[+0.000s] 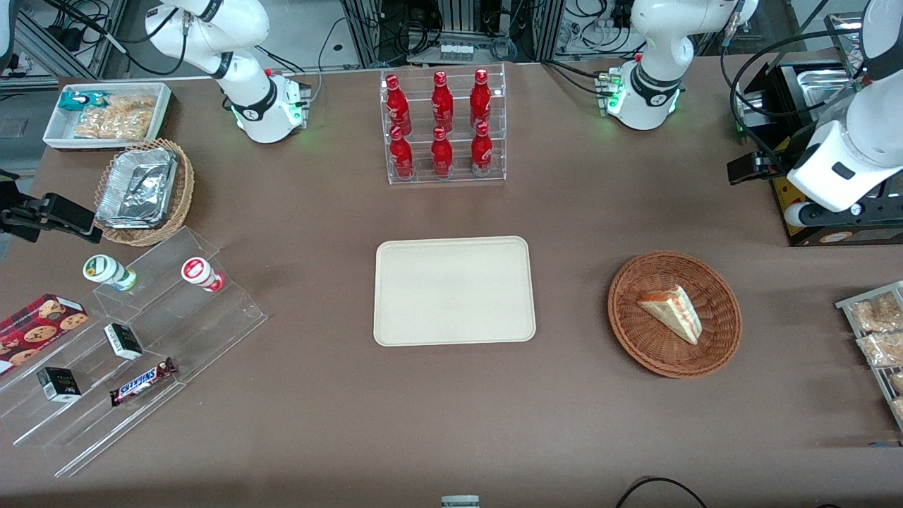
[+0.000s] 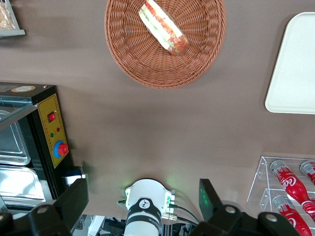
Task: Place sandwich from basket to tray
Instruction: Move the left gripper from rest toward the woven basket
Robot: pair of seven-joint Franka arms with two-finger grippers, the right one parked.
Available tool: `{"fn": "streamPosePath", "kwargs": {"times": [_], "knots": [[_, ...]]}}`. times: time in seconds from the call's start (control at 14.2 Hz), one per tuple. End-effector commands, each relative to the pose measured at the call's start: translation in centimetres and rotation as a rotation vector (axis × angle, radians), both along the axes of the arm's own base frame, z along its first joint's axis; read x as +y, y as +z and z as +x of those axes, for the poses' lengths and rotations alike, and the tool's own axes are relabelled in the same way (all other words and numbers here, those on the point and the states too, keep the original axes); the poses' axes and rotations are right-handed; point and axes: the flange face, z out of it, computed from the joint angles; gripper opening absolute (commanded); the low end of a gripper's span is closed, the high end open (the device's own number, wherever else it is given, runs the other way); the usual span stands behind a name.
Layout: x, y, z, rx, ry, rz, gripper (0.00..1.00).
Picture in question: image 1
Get green lidded yogurt cup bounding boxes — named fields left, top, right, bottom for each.
left=83, top=254, right=138, bottom=292

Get clear acrylic stepped display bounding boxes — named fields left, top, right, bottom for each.
left=0, top=226, right=269, bottom=479

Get grey wire rack tray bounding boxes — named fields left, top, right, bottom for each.
left=835, top=281, right=903, bottom=433

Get round brown wicker basket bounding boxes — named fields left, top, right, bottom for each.
left=607, top=251, right=743, bottom=380

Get clear acrylic bottle rack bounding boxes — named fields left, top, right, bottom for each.
left=380, top=63, right=508, bottom=186

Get oval light wicker basket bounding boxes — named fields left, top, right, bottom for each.
left=93, top=138, right=196, bottom=248

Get clear bag of crackers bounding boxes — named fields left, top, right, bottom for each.
left=73, top=95, right=158, bottom=141

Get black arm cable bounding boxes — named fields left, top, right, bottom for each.
left=720, top=0, right=870, bottom=177
left=41, top=0, right=195, bottom=77

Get white rectangular snack bin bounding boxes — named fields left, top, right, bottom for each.
left=42, top=82, right=174, bottom=152

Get stacked aluminium foil containers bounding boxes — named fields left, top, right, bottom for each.
left=95, top=147, right=179, bottom=231

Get aluminium frame with cables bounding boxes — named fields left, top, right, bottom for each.
left=339, top=0, right=636, bottom=68

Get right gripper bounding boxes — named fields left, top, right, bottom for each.
left=0, top=181, right=97, bottom=245

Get black appliance with steel tray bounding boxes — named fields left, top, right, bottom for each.
left=734, top=13, right=903, bottom=248

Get beige plastic tray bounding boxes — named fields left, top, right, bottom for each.
left=373, top=236, right=537, bottom=348

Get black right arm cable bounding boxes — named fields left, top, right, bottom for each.
left=41, top=0, right=195, bottom=77

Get red chocolate cookie box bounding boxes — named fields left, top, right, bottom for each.
left=0, top=294, right=90, bottom=375

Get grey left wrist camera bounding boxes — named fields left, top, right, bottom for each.
left=784, top=203, right=823, bottom=228

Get black cable loop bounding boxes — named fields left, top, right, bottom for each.
left=614, top=477, right=709, bottom=508

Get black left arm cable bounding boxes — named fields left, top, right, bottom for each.
left=720, top=0, right=870, bottom=177

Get red drink bottle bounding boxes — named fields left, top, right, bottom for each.
left=389, top=126, right=415, bottom=179
left=471, top=121, right=495, bottom=176
left=431, top=71, right=455, bottom=133
left=470, top=68, right=493, bottom=130
left=385, top=74, right=413, bottom=136
left=430, top=126, right=454, bottom=178

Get snickers chocolate bar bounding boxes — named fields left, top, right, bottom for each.
left=109, top=357, right=178, bottom=408

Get teal snack packet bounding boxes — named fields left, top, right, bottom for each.
left=58, top=90, right=111, bottom=113

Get triangle sandwich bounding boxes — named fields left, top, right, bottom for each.
left=637, top=284, right=704, bottom=346

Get red lidded yogurt cup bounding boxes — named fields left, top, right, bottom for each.
left=181, top=257, right=225, bottom=294

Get small black white box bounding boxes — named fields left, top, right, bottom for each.
left=36, top=366, right=83, bottom=404
left=103, top=322, right=144, bottom=361

